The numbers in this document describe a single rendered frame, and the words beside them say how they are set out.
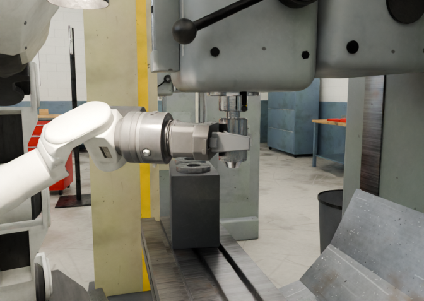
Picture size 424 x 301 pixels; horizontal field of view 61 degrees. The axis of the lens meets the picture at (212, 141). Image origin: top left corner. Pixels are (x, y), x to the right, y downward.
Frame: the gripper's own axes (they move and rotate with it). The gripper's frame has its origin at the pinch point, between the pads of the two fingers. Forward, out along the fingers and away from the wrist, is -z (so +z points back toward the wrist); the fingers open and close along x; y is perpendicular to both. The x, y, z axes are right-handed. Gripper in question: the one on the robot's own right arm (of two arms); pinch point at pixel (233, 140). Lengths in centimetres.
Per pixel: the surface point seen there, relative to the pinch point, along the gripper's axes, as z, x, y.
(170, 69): 8.9, -6.3, -11.1
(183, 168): 15.2, 27.6, 10.7
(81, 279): 125, 169, 125
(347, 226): -24.2, 25.8, 22.2
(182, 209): 14.8, 24.9, 20.5
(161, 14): 10.0, -6.8, -18.8
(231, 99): 0.1, -2.4, -6.8
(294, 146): -55, 721, 94
